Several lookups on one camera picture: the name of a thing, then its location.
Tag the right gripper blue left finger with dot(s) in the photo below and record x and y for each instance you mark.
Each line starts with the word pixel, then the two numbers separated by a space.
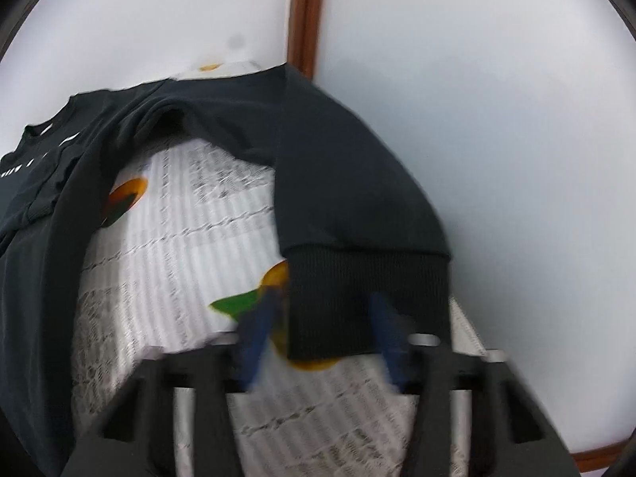
pixel 253 330

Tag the black sweatshirt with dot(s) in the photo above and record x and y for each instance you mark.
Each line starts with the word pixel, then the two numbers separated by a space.
pixel 49 187

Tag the brown wooden door frame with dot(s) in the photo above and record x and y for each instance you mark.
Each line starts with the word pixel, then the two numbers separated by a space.
pixel 303 31

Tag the fruit print tablecloth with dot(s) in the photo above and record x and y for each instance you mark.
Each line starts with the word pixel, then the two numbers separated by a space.
pixel 216 189

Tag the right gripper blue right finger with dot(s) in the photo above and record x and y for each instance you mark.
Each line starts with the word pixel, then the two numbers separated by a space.
pixel 391 341

